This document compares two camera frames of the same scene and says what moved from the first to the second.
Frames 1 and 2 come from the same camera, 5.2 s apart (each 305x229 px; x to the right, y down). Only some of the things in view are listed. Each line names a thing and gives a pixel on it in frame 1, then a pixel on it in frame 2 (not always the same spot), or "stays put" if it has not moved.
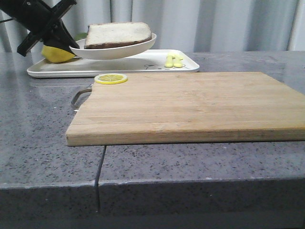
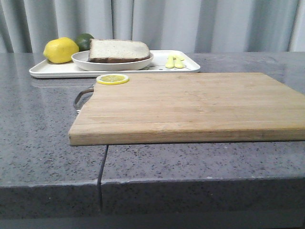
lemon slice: x=110 y=78 stays put
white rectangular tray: x=153 y=61 stays put
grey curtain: x=186 y=25 stays put
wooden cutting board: x=171 y=108 stays put
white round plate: x=114 y=52 to x=80 y=60
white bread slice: x=111 y=34 to x=103 y=50
